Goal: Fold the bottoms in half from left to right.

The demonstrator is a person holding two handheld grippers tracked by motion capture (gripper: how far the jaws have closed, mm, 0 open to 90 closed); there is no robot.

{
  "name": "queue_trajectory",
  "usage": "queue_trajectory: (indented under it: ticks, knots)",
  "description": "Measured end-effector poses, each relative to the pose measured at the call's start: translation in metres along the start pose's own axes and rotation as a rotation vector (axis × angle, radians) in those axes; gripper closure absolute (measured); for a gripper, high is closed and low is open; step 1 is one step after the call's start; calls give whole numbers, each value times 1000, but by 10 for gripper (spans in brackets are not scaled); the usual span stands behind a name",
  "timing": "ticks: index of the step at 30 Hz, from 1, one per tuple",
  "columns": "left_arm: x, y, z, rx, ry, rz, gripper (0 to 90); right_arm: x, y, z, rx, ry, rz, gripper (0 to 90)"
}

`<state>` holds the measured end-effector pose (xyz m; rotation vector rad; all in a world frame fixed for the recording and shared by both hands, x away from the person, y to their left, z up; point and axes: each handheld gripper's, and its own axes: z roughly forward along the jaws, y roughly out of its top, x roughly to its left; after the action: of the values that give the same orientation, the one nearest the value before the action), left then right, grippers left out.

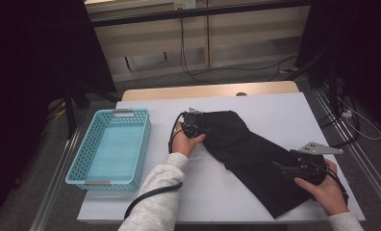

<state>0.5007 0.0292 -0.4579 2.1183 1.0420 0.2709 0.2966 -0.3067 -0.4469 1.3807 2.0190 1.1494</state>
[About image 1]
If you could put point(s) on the black pants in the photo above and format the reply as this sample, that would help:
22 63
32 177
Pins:
243 147

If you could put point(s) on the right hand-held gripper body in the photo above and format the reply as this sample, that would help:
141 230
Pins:
317 148

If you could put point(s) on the black metal bar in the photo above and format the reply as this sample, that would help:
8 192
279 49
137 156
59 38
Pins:
195 13

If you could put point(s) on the beige wooden cabinet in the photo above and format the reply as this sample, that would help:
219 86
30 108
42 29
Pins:
243 38

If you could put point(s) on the black stand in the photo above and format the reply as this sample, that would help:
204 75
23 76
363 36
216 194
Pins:
70 118
332 86

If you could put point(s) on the grey table grommet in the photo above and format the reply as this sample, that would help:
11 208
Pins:
241 94

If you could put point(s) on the white power plug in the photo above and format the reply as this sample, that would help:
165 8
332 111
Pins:
347 113

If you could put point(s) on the aluminium floor rail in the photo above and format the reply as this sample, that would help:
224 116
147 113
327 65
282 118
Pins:
365 163
55 183

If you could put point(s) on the white wall socket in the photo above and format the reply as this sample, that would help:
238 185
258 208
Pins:
184 4

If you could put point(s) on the black curtain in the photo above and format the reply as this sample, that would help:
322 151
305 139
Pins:
365 38
25 64

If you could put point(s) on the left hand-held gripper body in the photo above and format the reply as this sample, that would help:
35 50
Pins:
190 120

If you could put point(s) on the light blue plastic basket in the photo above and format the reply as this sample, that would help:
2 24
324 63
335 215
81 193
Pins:
114 144

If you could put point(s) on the person's right hand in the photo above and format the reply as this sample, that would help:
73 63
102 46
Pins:
331 195

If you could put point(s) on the person's left hand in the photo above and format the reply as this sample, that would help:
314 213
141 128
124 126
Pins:
182 144

